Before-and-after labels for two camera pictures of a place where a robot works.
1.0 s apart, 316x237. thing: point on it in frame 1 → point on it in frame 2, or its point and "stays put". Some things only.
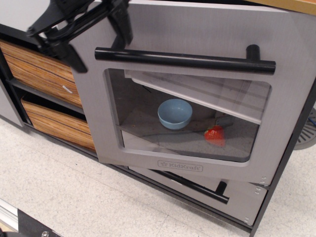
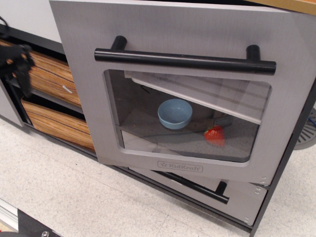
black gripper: x=67 y=19 → x=15 y=59
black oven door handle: x=251 y=62 stays put
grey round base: x=307 y=138 stays put
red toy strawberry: x=215 y=135 stays put
